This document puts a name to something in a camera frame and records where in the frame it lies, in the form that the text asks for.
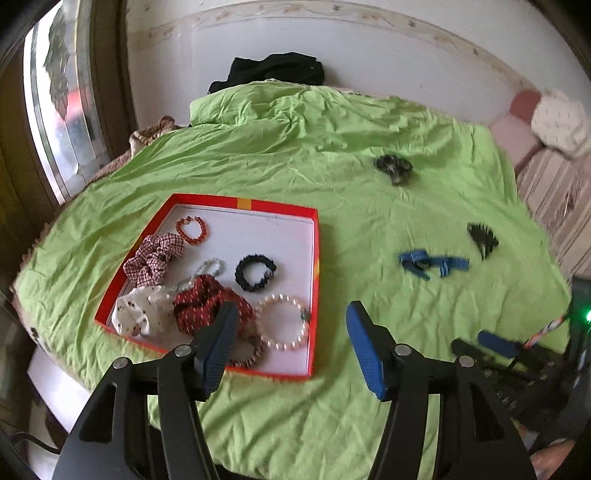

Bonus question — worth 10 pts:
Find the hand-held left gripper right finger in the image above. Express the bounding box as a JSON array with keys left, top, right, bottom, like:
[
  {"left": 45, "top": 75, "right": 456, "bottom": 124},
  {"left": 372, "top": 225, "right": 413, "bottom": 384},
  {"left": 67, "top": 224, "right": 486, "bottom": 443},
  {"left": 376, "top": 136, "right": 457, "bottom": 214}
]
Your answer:
[{"left": 346, "top": 301, "right": 539, "bottom": 480}]

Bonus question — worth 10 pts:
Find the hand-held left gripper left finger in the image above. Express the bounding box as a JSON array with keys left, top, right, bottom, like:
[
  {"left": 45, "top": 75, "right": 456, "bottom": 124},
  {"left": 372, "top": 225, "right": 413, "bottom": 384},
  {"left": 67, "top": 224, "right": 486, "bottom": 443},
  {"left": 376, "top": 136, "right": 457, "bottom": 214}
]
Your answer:
[{"left": 54, "top": 301, "right": 241, "bottom": 480}]

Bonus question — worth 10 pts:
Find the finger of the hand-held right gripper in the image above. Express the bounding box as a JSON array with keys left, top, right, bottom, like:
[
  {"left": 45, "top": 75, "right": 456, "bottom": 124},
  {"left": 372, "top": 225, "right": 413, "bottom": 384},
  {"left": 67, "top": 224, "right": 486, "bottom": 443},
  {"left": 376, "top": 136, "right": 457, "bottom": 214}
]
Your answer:
[
  {"left": 478, "top": 330, "right": 555, "bottom": 366},
  {"left": 451, "top": 338, "right": 522, "bottom": 386}
]

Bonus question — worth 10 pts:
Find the leopard print hair tie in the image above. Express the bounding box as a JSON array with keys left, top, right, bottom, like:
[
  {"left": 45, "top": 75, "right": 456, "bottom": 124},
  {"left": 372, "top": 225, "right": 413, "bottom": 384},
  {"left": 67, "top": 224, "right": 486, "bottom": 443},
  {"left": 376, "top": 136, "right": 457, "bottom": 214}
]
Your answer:
[{"left": 228, "top": 335, "right": 267, "bottom": 368}]

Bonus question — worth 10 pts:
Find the red polka dot scrunchie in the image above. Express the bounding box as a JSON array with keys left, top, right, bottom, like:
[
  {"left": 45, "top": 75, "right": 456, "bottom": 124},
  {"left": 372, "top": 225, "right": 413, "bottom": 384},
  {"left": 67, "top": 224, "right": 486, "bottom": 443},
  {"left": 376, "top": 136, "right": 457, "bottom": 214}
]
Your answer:
[{"left": 173, "top": 275, "right": 254, "bottom": 334}]

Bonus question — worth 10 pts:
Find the orange striped cord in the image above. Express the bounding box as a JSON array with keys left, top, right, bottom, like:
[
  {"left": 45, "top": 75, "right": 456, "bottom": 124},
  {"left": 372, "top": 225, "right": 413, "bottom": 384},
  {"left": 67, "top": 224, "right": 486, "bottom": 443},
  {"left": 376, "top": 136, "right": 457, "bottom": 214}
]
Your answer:
[{"left": 526, "top": 316, "right": 571, "bottom": 346}]

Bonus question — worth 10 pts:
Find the large pearl bracelet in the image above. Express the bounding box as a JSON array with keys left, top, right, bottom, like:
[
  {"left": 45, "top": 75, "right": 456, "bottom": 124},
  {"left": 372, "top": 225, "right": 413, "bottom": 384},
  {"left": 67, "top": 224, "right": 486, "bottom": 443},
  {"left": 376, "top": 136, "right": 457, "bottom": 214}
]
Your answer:
[{"left": 255, "top": 294, "right": 311, "bottom": 352}]

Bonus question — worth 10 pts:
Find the black ruffled bracelet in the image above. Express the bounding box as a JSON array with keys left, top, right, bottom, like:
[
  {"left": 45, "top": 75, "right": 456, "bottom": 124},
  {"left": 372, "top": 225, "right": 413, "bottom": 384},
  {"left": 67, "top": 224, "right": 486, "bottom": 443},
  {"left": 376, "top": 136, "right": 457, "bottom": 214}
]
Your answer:
[{"left": 235, "top": 253, "right": 278, "bottom": 294}]

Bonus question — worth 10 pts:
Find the small pearl bracelet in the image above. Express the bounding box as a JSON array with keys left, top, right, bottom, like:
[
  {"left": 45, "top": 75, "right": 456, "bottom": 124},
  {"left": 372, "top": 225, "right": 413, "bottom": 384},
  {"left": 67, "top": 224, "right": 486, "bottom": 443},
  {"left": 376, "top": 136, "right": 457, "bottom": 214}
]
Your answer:
[{"left": 178, "top": 257, "right": 225, "bottom": 289}]

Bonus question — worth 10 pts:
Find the white cherry print scrunchie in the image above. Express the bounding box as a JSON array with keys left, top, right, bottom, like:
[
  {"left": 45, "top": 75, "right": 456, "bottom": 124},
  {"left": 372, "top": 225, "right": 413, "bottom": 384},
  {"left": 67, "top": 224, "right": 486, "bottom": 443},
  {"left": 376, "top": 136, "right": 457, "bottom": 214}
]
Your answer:
[{"left": 111, "top": 285, "right": 178, "bottom": 337}]

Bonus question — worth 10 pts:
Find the red plaid scrunchie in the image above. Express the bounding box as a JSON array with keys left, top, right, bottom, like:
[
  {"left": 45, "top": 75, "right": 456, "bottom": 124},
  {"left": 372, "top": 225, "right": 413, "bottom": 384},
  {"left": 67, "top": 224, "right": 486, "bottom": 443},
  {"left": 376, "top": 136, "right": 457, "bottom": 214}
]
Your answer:
[{"left": 124, "top": 232, "right": 185, "bottom": 283}]

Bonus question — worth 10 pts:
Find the red bead bracelet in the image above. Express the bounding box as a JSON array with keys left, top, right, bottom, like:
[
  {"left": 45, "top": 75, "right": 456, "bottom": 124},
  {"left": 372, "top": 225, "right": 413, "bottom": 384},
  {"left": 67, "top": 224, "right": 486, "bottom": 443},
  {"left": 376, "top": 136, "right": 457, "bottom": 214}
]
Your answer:
[{"left": 175, "top": 215, "right": 207, "bottom": 244}]

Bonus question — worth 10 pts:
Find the red cardboard box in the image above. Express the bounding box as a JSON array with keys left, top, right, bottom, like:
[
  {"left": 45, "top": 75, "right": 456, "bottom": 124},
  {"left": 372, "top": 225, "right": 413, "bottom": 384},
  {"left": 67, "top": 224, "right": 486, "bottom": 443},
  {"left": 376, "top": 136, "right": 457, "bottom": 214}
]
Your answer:
[{"left": 93, "top": 193, "right": 321, "bottom": 383}]

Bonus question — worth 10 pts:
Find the person's right forearm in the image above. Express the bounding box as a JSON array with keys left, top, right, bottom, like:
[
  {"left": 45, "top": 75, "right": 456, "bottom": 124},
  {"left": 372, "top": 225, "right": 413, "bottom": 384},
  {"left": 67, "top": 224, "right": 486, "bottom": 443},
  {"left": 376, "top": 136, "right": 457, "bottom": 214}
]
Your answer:
[{"left": 530, "top": 438, "right": 585, "bottom": 480}]

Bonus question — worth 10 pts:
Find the blue striped ribbon bow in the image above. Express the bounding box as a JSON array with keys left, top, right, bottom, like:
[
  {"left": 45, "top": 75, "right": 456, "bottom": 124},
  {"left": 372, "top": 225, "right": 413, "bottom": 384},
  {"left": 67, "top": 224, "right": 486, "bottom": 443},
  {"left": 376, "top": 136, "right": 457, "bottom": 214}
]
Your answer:
[{"left": 398, "top": 249, "right": 470, "bottom": 281}]

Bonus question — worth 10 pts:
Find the black hair claw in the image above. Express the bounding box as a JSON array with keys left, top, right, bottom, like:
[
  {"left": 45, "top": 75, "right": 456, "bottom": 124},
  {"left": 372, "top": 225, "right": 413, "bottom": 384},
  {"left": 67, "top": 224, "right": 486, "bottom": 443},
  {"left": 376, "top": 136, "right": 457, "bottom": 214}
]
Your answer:
[{"left": 466, "top": 222, "right": 500, "bottom": 260}]

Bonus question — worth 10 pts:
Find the green blanket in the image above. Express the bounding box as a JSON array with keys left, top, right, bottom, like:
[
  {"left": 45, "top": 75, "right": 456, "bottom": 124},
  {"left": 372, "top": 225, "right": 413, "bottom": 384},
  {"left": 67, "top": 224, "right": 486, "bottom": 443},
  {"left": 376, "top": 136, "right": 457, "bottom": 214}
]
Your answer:
[{"left": 11, "top": 83, "right": 578, "bottom": 480}]

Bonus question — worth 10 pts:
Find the white mattress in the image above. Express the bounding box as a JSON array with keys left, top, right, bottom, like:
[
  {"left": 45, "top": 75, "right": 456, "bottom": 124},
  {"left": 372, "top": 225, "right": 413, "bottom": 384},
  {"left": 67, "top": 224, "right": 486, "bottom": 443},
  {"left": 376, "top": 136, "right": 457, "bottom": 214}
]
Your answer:
[{"left": 28, "top": 344, "right": 95, "bottom": 480}]

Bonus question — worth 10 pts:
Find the dark green scrunchie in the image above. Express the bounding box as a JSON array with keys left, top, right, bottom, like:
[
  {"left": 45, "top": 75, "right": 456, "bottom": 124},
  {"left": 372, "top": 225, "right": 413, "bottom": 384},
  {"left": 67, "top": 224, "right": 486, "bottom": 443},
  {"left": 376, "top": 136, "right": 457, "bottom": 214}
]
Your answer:
[{"left": 373, "top": 154, "right": 413, "bottom": 186}]

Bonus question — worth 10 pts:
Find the pink pillow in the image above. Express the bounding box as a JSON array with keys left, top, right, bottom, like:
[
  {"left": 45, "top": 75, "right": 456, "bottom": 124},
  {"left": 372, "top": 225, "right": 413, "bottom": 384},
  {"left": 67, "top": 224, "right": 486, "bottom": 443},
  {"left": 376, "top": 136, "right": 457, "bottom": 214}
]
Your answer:
[{"left": 490, "top": 90, "right": 546, "bottom": 171}]

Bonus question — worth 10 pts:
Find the brown patterned bedspread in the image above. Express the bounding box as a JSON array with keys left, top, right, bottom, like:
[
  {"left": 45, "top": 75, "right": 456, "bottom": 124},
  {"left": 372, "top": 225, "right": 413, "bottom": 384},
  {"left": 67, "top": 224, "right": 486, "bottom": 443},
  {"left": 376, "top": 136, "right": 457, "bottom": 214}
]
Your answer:
[{"left": 88, "top": 117, "right": 178, "bottom": 183}]

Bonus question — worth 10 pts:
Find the white cushion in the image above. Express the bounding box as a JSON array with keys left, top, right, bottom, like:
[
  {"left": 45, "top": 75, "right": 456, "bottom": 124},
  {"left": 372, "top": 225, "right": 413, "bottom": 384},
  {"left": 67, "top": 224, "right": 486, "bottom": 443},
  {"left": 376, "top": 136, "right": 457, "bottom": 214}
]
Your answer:
[{"left": 530, "top": 89, "right": 591, "bottom": 158}]

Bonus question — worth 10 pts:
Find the window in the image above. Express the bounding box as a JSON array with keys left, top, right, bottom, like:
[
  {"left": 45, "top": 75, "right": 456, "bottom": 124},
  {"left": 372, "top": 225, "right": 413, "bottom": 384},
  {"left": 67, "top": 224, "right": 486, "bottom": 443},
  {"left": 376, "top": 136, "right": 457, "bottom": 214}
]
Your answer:
[{"left": 23, "top": 0, "right": 114, "bottom": 201}]

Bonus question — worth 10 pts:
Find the black cloth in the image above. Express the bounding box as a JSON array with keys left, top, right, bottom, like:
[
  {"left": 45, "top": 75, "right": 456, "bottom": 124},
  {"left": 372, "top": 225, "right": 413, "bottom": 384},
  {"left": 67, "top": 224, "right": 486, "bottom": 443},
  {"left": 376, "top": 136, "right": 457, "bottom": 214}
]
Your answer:
[{"left": 208, "top": 52, "right": 325, "bottom": 95}]

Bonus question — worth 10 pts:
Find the black cable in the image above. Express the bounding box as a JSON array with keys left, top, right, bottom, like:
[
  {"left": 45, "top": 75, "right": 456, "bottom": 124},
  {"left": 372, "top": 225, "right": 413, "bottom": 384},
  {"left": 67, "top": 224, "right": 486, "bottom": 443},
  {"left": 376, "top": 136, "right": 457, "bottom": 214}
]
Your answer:
[{"left": 9, "top": 431, "right": 62, "bottom": 457}]

